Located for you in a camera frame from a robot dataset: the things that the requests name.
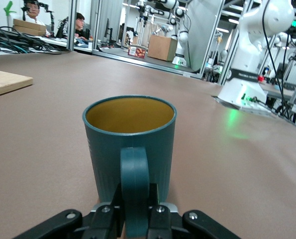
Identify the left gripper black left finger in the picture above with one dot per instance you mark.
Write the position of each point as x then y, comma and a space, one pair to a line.
108, 221

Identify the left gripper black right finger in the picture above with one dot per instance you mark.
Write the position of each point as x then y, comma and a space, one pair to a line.
160, 221

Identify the teal cup with yellow inside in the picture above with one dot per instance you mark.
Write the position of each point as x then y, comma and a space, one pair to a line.
105, 161

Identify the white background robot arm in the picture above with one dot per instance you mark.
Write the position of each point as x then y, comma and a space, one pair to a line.
181, 37
294, 44

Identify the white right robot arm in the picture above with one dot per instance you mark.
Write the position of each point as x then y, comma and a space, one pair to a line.
252, 49

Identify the red cap at right arm base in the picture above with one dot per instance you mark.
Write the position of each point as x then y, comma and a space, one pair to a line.
261, 78

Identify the orange printed box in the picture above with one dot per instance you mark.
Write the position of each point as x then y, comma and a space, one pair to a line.
137, 52

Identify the bamboo cutting board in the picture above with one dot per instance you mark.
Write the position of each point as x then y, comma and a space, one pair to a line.
6, 82

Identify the large cardboard box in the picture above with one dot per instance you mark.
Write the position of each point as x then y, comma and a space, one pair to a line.
160, 47

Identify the person with dark hair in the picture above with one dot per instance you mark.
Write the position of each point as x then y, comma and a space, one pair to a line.
80, 21

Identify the flat cardboard box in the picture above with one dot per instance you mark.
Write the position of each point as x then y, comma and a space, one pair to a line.
30, 31
28, 22

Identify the black and white background robot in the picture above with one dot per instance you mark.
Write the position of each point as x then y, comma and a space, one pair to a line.
145, 11

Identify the person with glasses white shirt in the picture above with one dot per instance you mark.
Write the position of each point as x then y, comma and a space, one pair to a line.
33, 10

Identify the green plastic object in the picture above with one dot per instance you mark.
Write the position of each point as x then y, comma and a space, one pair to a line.
8, 8

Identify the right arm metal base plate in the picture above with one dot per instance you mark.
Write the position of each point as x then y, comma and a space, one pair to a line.
257, 111

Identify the slanted aluminium frame post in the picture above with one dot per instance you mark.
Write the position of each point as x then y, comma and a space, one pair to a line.
212, 39

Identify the black articulated camera stand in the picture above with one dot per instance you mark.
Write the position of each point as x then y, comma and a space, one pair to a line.
52, 17

